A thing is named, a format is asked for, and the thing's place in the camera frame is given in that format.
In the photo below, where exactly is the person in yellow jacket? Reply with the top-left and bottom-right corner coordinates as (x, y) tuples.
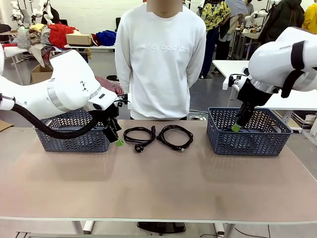
(301, 3), (317, 28)

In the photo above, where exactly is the red plaid cloth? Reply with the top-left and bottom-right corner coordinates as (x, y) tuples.
(95, 75), (125, 97)

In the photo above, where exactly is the blue-grey plastic lattice basket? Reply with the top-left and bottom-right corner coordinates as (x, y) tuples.
(33, 109), (112, 153)
(207, 106), (294, 157)

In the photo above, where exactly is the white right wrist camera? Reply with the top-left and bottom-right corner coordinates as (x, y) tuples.
(222, 73), (246, 91)

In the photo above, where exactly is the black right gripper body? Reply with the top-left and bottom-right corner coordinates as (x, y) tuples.
(237, 79), (274, 109)

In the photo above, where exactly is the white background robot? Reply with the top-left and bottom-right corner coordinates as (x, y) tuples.
(10, 0), (26, 26)
(33, 0), (54, 25)
(244, 8), (269, 26)

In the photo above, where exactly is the black round floor base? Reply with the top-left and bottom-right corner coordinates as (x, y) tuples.
(137, 221), (186, 234)

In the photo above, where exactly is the white low rack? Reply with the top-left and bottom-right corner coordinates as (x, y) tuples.
(284, 110), (317, 147)

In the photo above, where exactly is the flat brown cardboard sheet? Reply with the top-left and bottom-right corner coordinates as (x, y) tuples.
(0, 119), (14, 133)

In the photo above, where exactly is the person in grey jacket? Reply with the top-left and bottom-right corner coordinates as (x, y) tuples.
(226, 0), (255, 19)

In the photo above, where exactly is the person in white sweatshirt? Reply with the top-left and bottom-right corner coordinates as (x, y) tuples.
(115, 0), (208, 121)

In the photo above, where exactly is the person in dark coat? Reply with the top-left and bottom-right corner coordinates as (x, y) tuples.
(257, 0), (306, 46)

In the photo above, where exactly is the open cardboard box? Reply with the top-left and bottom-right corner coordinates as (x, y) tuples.
(31, 63), (54, 85)

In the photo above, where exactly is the blue cloth pile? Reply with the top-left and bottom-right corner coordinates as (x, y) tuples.
(96, 29), (117, 47)

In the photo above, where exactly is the mixed clothes pile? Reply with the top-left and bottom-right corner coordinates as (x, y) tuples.
(17, 23), (50, 49)

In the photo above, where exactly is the black chair back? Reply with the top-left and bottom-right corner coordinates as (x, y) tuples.
(115, 16), (125, 33)

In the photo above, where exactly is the patterned hanging cloth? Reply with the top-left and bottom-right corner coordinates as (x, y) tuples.
(28, 44), (65, 67)

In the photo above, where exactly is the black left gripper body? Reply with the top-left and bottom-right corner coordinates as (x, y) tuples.
(95, 101), (121, 129)

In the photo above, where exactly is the red clothes pile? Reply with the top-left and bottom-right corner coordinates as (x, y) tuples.
(48, 22), (80, 46)

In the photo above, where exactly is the black cable with block connector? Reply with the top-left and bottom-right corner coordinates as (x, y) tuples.
(123, 125), (157, 153)

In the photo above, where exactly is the person in yellow patterned shirt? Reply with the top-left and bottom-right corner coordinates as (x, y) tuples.
(198, 0), (232, 79)

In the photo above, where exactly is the white table frame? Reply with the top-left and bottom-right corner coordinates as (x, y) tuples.
(14, 218), (235, 238)

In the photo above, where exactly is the black coiled USB cable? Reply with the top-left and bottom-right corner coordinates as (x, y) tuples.
(156, 124), (195, 153)

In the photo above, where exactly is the closed cardboard box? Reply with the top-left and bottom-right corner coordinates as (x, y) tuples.
(65, 33), (94, 47)

